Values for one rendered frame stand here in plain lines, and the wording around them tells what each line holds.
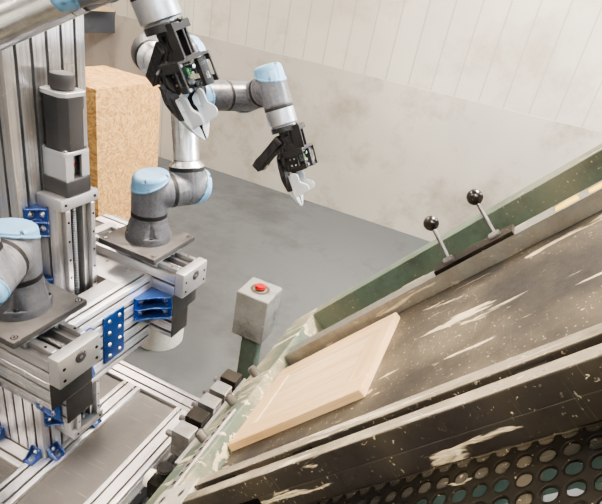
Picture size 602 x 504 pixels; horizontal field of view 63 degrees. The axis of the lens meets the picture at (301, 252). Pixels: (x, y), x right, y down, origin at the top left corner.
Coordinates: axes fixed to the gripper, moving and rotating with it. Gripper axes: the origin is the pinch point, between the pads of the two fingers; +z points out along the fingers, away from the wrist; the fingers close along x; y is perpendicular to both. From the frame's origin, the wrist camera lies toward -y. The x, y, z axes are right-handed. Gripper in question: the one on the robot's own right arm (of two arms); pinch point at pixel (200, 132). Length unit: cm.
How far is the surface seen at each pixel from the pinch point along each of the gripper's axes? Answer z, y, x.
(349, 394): 50, 29, -9
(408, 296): 54, 20, 25
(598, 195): 33, 56, 45
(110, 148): 32, -181, 55
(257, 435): 63, 7, -21
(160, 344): 127, -146, 15
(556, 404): 25, 69, -14
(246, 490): 46, 29, -35
